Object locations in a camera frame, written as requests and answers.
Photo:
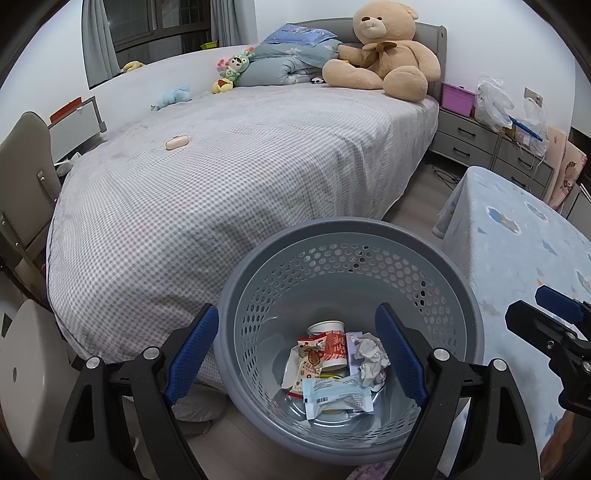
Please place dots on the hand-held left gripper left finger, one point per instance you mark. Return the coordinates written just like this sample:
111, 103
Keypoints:
191, 355

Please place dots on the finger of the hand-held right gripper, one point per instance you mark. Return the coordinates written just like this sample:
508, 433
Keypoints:
535, 323
561, 302

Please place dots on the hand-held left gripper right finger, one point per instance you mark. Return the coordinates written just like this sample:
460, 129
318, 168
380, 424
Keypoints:
401, 355

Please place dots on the white paper bag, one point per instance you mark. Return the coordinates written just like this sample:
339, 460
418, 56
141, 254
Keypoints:
371, 360

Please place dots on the purple cartoon box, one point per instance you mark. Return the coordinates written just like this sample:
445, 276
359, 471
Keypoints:
353, 355

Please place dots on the red white paper cup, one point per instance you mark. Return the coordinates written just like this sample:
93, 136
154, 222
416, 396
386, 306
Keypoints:
334, 341

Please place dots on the yellow plastic lid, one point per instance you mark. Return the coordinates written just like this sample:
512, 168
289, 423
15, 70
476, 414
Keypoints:
333, 375

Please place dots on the light blue packet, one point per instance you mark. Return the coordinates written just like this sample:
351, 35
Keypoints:
339, 392

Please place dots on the red patterned snack wrapper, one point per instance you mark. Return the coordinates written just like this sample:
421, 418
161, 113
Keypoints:
311, 360

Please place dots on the grey perforated waste basket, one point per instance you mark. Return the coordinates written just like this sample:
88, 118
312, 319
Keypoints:
277, 249

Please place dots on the person's right hand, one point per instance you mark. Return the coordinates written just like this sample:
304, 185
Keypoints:
572, 447

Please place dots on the pink patterned cloth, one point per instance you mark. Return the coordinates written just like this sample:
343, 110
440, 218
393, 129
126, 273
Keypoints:
369, 471

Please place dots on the pink cartoon board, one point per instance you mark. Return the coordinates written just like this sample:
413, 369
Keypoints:
570, 175
555, 161

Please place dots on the white stool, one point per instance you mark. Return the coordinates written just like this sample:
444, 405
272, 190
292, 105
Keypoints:
37, 369

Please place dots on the grey checked bed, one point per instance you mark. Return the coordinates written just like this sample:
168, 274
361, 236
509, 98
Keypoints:
231, 184

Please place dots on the blue stick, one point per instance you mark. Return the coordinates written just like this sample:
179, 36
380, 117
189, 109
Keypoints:
526, 128

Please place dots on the clear plastic bag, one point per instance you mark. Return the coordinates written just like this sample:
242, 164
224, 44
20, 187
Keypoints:
535, 122
494, 101

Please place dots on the small pink oval object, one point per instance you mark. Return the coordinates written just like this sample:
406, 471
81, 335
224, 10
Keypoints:
177, 142

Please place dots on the purple storage box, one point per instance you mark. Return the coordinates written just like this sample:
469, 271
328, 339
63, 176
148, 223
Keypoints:
457, 99

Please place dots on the grey chair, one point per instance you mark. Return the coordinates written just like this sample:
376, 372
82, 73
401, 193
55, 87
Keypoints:
25, 184

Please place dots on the grey framed white table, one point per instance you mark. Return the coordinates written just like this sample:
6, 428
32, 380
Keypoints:
76, 134

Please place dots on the blue plush toy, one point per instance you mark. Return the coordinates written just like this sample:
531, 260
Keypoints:
173, 96

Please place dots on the yellow red plush toy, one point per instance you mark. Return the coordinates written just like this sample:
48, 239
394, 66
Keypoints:
222, 86

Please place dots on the black white plush toy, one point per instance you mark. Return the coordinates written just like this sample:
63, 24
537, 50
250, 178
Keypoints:
318, 80

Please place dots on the green plush doll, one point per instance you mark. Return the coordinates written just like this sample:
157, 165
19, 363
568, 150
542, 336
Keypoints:
235, 64

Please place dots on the large tan teddy bear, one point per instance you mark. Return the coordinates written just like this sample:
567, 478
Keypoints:
397, 50

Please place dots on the blue floral quilt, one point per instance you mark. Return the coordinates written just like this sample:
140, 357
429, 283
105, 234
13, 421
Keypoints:
286, 69

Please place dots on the grey curtain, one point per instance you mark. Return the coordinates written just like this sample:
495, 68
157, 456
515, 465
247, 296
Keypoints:
99, 41
235, 21

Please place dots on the window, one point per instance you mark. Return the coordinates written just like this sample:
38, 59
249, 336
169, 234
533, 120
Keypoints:
157, 23

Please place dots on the blue printed pillow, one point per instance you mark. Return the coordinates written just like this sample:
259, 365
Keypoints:
300, 34

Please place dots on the wall socket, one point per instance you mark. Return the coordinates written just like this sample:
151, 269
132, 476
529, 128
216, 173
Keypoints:
533, 94

